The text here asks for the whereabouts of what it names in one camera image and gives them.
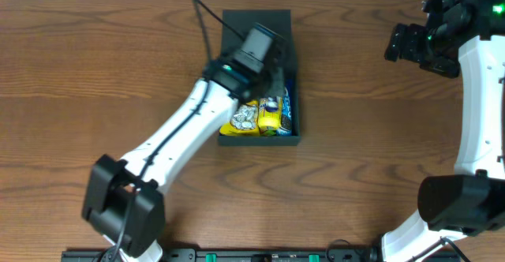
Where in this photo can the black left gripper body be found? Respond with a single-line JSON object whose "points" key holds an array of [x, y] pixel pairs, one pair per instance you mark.
{"points": [[278, 74]]}

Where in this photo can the blue Oreo cookie pack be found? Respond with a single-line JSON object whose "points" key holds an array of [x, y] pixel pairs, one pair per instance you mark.
{"points": [[286, 127]]}

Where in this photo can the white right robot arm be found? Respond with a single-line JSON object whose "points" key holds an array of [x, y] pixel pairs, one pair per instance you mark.
{"points": [[461, 38]]}

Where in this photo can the black box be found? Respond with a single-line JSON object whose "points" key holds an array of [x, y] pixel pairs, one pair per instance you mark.
{"points": [[279, 21]]}

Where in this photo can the yellow Hacks candy bag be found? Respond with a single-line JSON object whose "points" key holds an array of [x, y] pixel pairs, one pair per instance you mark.
{"points": [[244, 122]]}

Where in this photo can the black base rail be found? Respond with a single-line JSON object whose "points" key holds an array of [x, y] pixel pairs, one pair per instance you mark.
{"points": [[192, 255]]}

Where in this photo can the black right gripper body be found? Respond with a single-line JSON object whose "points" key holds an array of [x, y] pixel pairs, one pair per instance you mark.
{"points": [[397, 42]]}

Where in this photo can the yellow candy bottle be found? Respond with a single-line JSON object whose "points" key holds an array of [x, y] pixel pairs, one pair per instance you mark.
{"points": [[269, 114]]}

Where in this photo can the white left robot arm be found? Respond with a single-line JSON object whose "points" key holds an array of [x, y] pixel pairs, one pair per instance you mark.
{"points": [[124, 199]]}

